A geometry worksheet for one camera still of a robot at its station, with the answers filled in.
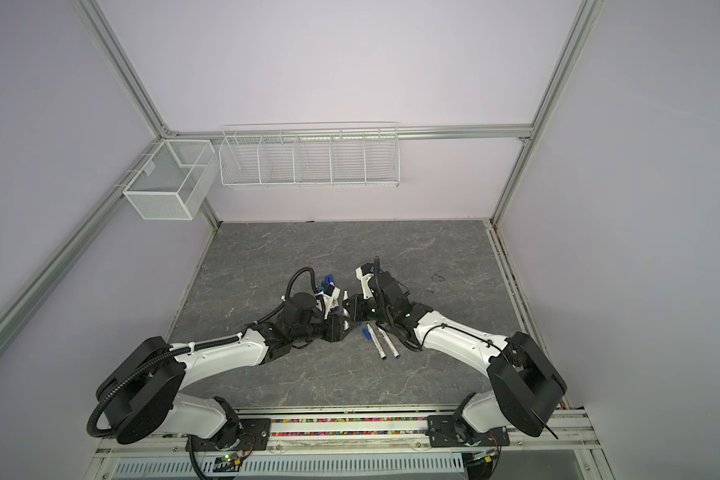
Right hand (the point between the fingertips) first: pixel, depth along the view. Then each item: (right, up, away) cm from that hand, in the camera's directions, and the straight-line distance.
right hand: (343, 305), depth 81 cm
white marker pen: (-6, +5, +22) cm, 23 cm away
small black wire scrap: (+33, +5, +23) cm, 41 cm away
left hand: (+2, -6, +1) cm, 6 cm away
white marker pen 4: (+13, -13, +7) cm, 20 cm away
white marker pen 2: (-1, -1, -1) cm, 2 cm away
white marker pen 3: (+9, -12, +8) cm, 17 cm away
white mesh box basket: (-56, +38, +15) cm, 70 cm away
